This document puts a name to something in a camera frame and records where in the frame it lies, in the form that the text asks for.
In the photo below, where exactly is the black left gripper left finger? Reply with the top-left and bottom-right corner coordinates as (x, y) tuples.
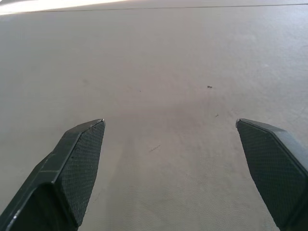
(0, 118), (105, 231)

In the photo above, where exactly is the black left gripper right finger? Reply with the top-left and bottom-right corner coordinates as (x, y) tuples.
(235, 118), (308, 231)

